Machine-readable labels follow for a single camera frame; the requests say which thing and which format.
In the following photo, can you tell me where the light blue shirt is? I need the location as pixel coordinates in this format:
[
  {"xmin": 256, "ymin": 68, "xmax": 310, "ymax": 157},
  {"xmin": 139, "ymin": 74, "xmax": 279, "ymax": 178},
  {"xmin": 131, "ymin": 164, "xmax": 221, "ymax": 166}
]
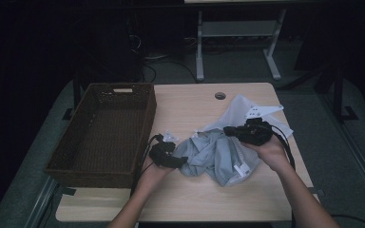
[{"xmin": 172, "ymin": 128, "xmax": 251, "ymax": 188}]

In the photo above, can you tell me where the white metal desk frame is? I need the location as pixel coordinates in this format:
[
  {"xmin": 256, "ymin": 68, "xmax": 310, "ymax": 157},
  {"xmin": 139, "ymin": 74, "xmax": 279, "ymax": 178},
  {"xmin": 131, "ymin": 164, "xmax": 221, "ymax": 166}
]
[{"xmin": 195, "ymin": 8, "xmax": 288, "ymax": 83}]

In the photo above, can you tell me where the aluminium floor rail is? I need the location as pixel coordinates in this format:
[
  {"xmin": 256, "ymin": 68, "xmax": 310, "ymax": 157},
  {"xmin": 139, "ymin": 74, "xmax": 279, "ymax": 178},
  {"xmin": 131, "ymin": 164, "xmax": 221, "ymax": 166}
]
[
  {"xmin": 23, "ymin": 176, "xmax": 60, "ymax": 228},
  {"xmin": 317, "ymin": 93, "xmax": 365, "ymax": 214}
]

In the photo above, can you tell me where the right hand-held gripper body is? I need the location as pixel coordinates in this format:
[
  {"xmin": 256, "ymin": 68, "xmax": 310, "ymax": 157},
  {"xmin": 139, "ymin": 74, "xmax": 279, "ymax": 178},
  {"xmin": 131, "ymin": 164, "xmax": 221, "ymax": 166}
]
[{"xmin": 237, "ymin": 104, "xmax": 285, "ymax": 147}]

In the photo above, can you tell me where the black tape strip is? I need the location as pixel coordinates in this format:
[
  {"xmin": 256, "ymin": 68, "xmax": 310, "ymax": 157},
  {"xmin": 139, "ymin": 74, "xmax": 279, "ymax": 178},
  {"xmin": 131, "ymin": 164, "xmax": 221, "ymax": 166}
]
[{"xmin": 60, "ymin": 186, "xmax": 77, "ymax": 197}]

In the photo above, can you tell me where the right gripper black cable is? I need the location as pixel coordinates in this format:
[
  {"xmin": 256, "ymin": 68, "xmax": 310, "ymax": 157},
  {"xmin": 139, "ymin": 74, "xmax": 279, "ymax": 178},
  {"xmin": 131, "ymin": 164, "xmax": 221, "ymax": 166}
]
[{"xmin": 268, "ymin": 124, "xmax": 298, "ymax": 228}]

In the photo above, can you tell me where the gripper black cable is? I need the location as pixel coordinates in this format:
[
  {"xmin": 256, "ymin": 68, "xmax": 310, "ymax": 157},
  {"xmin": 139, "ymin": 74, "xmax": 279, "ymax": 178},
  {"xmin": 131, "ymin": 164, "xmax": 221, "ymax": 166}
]
[
  {"xmin": 268, "ymin": 124, "xmax": 298, "ymax": 228},
  {"xmin": 128, "ymin": 134, "xmax": 164, "ymax": 198}
]

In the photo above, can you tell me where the white mesh laundry bag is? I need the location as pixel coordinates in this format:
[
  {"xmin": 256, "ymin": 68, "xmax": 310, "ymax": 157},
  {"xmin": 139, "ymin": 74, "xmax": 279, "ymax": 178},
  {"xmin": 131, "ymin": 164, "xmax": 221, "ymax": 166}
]
[{"xmin": 192, "ymin": 93, "xmax": 295, "ymax": 188}]

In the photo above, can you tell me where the black table leg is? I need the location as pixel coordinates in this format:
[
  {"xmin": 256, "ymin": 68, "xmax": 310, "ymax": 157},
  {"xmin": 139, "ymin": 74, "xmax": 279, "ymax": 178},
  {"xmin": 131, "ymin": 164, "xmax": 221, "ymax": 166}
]
[{"xmin": 61, "ymin": 77, "xmax": 84, "ymax": 122}]

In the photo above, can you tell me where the bundle of black cables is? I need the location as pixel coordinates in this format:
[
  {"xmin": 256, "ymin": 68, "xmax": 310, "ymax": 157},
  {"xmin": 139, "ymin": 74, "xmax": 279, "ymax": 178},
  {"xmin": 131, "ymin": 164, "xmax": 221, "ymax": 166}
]
[{"xmin": 126, "ymin": 32, "xmax": 199, "ymax": 84}]

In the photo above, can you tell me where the person's left hand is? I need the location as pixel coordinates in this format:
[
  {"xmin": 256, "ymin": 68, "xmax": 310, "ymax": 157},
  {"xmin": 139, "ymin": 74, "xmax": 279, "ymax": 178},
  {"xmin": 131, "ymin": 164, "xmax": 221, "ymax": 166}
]
[{"xmin": 135, "ymin": 156, "xmax": 176, "ymax": 193}]

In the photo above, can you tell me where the person's right hand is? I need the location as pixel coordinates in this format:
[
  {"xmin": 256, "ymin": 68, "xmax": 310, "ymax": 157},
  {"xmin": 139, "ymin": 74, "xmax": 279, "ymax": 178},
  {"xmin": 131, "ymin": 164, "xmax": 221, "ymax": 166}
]
[{"xmin": 240, "ymin": 134, "xmax": 292, "ymax": 175}]

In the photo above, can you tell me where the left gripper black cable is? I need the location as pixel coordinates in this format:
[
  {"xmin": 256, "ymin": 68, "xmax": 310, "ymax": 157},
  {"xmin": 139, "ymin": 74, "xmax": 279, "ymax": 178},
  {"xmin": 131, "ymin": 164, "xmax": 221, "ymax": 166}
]
[{"xmin": 128, "ymin": 134, "xmax": 164, "ymax": 198}]

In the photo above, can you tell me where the black metal stand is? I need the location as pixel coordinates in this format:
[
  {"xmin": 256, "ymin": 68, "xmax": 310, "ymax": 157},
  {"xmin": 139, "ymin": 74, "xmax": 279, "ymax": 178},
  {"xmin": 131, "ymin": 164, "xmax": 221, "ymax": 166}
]
[{"xmin": 313, "ymin": 61, "xmax": 359, "ymax": 124}]

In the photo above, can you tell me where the brown wicker basket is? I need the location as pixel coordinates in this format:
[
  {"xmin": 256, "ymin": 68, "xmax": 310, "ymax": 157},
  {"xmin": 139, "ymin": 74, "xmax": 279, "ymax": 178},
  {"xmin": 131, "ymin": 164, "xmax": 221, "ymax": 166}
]
[{"xmin": 43, "ymin": 82, "xmax": 158, "ymax": 190}]

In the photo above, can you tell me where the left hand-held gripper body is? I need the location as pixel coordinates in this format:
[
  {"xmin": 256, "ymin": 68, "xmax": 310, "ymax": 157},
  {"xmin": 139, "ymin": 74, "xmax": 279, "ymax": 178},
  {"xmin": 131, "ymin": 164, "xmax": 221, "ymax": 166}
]
[{"xmin": 147, "ymin": 130, "xmax": 181, "ymax": 169}]

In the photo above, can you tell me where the grey tape strip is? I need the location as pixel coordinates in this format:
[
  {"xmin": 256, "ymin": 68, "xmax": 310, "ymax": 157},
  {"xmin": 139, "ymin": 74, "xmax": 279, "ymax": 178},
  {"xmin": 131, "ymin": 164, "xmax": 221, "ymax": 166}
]
[{"xmin": 307, "ymin": 186, "xmax": 326, "ymax": 196}]

